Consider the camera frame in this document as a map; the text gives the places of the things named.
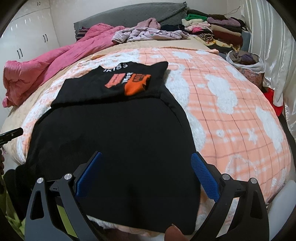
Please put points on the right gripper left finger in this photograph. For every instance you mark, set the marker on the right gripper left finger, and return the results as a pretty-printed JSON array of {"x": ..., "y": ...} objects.
[{"x": 54, "y": 212}]

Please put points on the grey headboard cover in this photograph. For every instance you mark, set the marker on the grey headboard cover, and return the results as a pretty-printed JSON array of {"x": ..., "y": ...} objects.
[{"x": 129, "y": 16}]

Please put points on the plastic bag of clothes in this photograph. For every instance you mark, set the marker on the plastic bag of clothes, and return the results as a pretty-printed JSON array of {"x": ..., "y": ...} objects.
[{"x": 246, "y": 60}]

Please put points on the pink quilted comforter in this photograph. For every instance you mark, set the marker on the pink quilted comforter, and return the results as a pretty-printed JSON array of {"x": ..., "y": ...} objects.
[{"x": 21, "y": 79}]

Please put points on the peach plaid cloud blanket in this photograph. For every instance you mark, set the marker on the peach plaid cloud blanket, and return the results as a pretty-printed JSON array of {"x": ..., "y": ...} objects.
[{"x": 242, "y": 135}]

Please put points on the black IKISS sweatshirt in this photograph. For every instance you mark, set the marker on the black IKISS sweatshirt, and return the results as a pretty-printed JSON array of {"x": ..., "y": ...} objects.
[{"x": 144, "y": 177}]

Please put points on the white satin curtain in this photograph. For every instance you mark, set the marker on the white satin curtain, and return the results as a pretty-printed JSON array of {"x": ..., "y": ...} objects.
[{"x": 273, "y": 42}]

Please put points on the stack of folded clothes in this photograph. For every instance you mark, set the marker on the stack of folded clothes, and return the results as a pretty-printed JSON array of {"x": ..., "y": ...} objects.
[{"x": 218, "y": 32}]

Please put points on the striped pillow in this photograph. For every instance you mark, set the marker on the striped pillow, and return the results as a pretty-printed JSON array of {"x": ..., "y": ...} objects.
[{"x": 81, "y": 33}]

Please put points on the lilac crumpled garment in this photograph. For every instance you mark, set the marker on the lilac crumpled garment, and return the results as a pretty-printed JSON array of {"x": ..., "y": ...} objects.
[{"x": 147, "y": 34}]

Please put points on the left hand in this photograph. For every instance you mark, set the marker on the left hand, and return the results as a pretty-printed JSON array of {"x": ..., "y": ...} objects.
[{"x": 1, "y": 163}]

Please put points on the white wardrobe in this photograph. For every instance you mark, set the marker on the white wardrobe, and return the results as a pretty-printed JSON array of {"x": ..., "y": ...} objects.
[{"x": 29, "y": 34}]

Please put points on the right hand painted nails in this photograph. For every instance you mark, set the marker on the right hand painted nails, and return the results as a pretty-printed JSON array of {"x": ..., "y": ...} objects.
[{"x": 174, "y": 234}]

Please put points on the mauve pink garment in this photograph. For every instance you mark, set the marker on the mauve pink garment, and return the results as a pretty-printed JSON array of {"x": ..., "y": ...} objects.
[{"x": 149, "y": 23}]

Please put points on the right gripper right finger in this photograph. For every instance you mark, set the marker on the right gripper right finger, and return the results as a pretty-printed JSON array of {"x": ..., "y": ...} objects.
[{"x": 239, "y": 211}]

